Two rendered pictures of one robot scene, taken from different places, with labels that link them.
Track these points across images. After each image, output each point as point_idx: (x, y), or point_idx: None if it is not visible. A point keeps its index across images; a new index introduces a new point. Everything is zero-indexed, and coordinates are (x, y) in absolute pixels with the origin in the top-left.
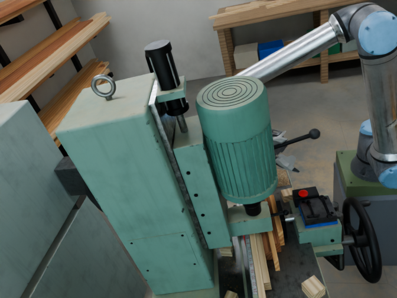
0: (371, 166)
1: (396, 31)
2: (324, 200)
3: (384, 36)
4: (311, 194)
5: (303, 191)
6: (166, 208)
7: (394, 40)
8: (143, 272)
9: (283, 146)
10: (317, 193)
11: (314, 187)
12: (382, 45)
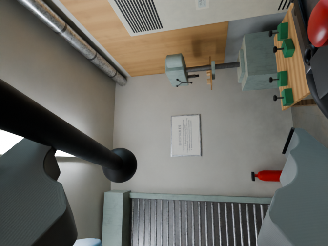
0: None
1: (81, 239)
2: (304, 44)
3: (76, 243)
4: (322, 48)
5: (315, 31)
6: None
7: (90, 239)
8: None
9: (78, 130)
10: (311, 61)
11: (319, 89)
12: (85, 244)
